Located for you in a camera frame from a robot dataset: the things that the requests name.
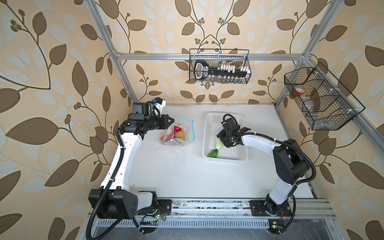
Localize black wire basket right wall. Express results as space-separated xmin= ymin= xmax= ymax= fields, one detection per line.
xmin=284 ymin=62 xmax=366 ymax=131

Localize white plastic perforated basket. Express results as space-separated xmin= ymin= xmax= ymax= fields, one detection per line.
xmin=202 ymin=112 xmax=249 ymax=164

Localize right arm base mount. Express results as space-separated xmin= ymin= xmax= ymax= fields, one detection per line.
xmin=249 ymin=196 xmax=297 ymax=236

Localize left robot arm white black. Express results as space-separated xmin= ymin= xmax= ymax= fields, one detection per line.
xmin=86 ymin=98 xmax=175 ymax=240

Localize white radish green leaves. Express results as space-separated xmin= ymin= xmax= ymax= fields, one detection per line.
xmin=207 ymin=139 xmax=223 ymax=158

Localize black white tool in basket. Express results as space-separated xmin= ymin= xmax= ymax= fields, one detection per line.
xmin=190 ymin=60 xmax=252 ymax=81

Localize black wire basket wall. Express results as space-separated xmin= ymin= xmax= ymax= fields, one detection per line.
xmin=189 ymin=48 xmax=252 ymax=85
xmin=284 ymin=62 xmax=366 ymax=131

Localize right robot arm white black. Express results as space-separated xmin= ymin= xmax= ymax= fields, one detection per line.
xmin=217 ymin=114 xmax=317 ymax=213

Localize black wire basket back wall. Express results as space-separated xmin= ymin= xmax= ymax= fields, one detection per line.
xmin=189 ymin=48 xmax=252 ymax=85

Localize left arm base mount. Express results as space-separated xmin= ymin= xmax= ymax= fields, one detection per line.
xmin=132 ymin=199 xmax=173 ymax=235

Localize clear zip top bag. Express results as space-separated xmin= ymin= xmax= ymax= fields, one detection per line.
xmin=160 ymin=116 xmax=196 ymax=147

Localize aluminium frame rail front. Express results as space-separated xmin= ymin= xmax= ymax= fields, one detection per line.
xmin=86 ymin=197 xmax=337 ymax=220

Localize yellow potato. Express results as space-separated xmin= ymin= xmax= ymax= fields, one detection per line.
xmin=174 ymin=131 xmax=186 ymax=141

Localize red capped bottle in basket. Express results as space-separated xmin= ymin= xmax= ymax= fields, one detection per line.
xmin=292 ymin=88 xmax=305 ymax=98

